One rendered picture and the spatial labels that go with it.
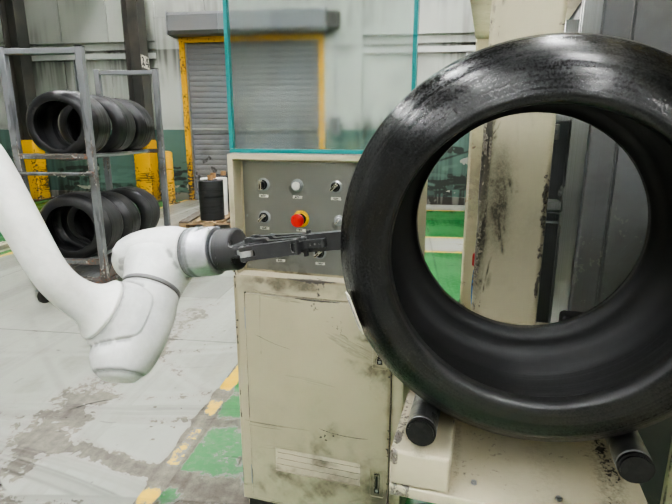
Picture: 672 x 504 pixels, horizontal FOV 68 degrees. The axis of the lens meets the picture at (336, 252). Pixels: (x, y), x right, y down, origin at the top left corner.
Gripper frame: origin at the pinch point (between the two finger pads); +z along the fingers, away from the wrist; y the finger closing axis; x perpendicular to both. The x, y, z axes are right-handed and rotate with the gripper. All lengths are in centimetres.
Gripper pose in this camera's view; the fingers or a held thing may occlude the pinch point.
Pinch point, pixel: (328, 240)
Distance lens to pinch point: 81.9
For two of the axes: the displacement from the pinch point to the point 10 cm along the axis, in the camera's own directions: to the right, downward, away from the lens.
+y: 2.9, -2.2, 9.3
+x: 1.4, 9.7, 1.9
